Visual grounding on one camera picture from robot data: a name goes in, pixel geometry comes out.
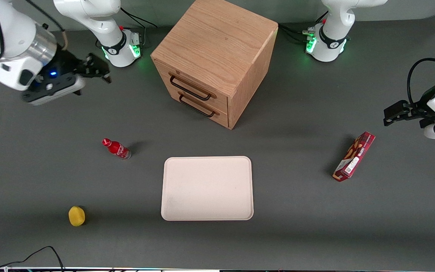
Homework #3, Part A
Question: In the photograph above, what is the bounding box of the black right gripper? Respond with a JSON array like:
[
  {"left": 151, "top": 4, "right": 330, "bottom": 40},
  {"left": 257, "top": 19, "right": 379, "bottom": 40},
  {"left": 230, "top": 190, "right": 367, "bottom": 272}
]
[{"left": 32, "top": 50, "right": 111, "bottom": 92}]

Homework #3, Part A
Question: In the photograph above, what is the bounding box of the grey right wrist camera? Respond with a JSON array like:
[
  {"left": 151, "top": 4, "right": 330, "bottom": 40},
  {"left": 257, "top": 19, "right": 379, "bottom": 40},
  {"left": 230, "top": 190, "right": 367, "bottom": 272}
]
[{"left": 22, "top": 76, "right": 86, "bottom": 106}]

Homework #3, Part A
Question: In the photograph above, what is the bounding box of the black arm base cable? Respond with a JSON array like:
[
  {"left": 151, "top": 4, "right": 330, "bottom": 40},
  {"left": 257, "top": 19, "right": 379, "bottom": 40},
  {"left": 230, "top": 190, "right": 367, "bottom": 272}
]
[
  {"left": 120, "top": 7, "right": 158, "bottom": 29},
  {"left": 278, "top": 23, "right": 316, "bottom": 43}
]

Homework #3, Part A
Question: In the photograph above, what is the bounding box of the yellow round sponge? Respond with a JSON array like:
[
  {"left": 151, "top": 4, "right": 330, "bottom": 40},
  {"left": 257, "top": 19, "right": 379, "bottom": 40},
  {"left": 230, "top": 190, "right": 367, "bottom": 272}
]
[{"left": 68, "top": 206, "right": 86, "bottom": 227}]

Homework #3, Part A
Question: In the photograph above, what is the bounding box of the wooden drawer with inside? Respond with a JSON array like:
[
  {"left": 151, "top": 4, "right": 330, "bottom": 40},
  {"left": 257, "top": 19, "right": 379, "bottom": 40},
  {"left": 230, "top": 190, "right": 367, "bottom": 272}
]
[{"left": 154, "top": 60, "right": 228, "bottom": 111}]

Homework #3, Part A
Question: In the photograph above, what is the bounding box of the black right arm base cable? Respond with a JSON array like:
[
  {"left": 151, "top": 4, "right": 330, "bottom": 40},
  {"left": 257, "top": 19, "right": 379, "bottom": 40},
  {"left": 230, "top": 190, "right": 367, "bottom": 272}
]
[{"left": 120, "top": 7, "right": 158, "bottom": 29}]

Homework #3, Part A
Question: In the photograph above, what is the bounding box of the beige plastic tray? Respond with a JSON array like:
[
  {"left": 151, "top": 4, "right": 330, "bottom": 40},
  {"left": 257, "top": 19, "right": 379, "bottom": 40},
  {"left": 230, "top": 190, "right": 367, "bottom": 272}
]
[{"left": 161, "top": 156, "right": 254, "bottom": 221}]

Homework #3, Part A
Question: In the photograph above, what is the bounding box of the black metal drawer handle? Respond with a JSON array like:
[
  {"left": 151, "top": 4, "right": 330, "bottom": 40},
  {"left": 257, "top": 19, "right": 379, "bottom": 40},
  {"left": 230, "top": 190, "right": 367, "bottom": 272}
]
[
  {"left": 179, "top": 94, "right": 216, "bottom": 118},
  {"left": 170, "top": 75, "right": 212, "bottom": 101}
]

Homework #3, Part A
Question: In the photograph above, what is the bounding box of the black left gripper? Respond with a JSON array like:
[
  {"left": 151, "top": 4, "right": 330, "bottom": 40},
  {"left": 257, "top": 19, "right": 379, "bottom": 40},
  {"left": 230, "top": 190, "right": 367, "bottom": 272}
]
[{"left": 383, "top": 82, "right": 435, "bottom": 127}]

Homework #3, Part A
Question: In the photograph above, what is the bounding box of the black left arm base cable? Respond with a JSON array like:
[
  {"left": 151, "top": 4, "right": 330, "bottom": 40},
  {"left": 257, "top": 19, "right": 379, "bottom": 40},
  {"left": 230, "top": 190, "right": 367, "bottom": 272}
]
[{"left": 278, "top": 23, "right": 316, "bottom": 43}]

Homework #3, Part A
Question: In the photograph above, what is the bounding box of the thin black table cable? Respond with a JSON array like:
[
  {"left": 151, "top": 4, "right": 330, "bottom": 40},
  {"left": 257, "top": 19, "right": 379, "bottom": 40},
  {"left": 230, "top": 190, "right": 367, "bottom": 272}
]
[{"left": 0, "top": 246, "right": 65, "bottom": 272}]

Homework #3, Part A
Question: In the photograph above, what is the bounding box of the black looped wrist cable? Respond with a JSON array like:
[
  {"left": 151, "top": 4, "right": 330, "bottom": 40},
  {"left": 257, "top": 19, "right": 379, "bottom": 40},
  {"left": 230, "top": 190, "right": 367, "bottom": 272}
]
[{"left": 407, "top": 58, "right": 435, "bottom": 105}]

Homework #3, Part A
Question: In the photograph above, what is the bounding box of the wooden drawer front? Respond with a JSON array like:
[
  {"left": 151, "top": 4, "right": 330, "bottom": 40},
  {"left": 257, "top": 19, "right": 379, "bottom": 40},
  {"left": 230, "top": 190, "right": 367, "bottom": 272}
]
[{"left": 171, "top": 90, "right": 229, "bottom": 128}]

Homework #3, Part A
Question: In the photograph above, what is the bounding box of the oak wooden drawer cabinet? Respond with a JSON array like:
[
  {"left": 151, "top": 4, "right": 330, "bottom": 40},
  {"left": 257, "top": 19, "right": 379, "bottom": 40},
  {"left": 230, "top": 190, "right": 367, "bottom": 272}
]
[{"left": 151, "top": 0, "right": 279, "bottom": 130}]

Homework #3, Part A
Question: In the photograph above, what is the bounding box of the small red soda bottle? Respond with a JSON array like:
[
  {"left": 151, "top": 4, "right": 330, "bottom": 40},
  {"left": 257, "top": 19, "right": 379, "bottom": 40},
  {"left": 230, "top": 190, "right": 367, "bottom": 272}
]
[{"left": 102, "top": 138, "right": 131, "bottom": 160}]

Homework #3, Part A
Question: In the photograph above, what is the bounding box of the red snack box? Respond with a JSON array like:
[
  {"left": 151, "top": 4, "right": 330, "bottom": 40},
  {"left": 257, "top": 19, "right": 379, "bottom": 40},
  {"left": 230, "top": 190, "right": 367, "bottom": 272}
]
[{"left": 333, "top": 131, "right": 376, "bottom": 182}]

